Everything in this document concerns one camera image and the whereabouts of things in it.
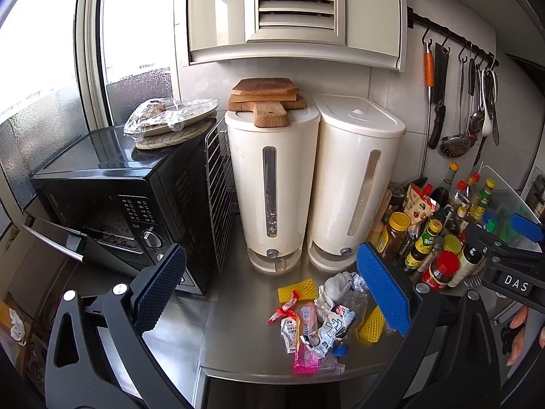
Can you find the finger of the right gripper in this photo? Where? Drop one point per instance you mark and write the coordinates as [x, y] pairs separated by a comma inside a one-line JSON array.
[[528, 229], [487, 244]]

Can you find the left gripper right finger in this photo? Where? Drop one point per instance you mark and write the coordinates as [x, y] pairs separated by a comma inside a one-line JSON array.
[[466, 372]]

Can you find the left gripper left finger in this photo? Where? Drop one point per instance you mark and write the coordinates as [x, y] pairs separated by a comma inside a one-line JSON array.
[[78, 373]]

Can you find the white blue milk carton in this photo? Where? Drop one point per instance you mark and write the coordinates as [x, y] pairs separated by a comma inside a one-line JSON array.
[[334, 327]]

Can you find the white tissue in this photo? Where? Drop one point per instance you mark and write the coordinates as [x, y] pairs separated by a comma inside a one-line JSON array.
[[331, 292]]

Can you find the yellow foam net sleeve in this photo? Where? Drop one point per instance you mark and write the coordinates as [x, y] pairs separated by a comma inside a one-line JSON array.
[[305, 290]]

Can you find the red white snack wrapper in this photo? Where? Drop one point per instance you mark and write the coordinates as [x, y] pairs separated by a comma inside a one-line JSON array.
[[286, 310]]

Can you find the clear plastic bottle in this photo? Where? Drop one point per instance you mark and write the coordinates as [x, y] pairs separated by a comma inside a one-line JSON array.
[[356, 299]]

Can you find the right hand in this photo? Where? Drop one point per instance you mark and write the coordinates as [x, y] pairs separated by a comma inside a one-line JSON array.
[[518, 322]]

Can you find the clear plastic splash guard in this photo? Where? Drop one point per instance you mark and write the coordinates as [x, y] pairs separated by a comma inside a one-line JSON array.
[[505, 203]]

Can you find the red lid sauce jar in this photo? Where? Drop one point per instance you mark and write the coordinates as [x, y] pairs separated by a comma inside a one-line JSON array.
[[441, 271]]

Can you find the green label sauce bottle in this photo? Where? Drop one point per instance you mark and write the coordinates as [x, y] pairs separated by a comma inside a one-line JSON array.
[[423, 246]]

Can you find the tall soy sauce bottle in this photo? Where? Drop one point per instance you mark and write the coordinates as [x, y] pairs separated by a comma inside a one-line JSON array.
[[441, 193]]

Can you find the red spout sauce pouch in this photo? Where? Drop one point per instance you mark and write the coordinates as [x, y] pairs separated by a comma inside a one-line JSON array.
[[419, 205]]

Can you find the yellow lid honey jar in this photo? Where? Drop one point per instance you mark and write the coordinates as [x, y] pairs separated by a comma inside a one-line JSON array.
[[392, 235]]

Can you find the metal slotted skimmer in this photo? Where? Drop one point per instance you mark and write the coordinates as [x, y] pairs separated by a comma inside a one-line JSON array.
[[456, 146]]

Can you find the white ceramic spoon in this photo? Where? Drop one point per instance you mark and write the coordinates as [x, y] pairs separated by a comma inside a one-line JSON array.
[[486, 95]]

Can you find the wooden dish brush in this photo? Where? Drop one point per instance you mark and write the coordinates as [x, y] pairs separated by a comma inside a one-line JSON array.
[[377, 225]]

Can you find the metal ladle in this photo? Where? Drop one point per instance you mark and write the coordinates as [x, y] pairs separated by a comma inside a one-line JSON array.
[[476, 114]]

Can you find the right cream rice dispenser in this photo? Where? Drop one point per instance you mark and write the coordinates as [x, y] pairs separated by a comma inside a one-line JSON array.
[[357, 148]]

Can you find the cream rice dispenser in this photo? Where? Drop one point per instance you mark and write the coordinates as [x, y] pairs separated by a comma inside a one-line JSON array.
[[357, 148], [273, 172]]

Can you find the black microwave oven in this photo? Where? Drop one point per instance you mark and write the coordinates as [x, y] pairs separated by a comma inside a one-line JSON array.
[[135, 204]]

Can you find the left cream rice dispenser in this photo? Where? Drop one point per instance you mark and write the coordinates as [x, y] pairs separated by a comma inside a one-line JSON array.
[[273, 172]]

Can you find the woven round trivet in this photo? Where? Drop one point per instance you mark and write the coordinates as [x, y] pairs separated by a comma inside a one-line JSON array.
[[175, 138]]

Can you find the wooden cutting boards stack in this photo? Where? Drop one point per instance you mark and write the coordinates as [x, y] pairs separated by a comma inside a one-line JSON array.
[[269, 99]]

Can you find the foil wrapped plate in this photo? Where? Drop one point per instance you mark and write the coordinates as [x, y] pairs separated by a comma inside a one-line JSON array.
[[164, 115]]

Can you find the black utensil rail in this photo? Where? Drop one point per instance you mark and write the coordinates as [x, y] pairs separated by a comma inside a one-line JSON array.
[[451, 36]]

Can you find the metal wire rack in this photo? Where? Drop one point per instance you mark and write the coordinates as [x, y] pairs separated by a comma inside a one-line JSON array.
[[221, 188]]

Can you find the white wall cabinet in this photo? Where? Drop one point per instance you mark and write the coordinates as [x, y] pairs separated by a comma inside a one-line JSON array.
[[361, 32]]

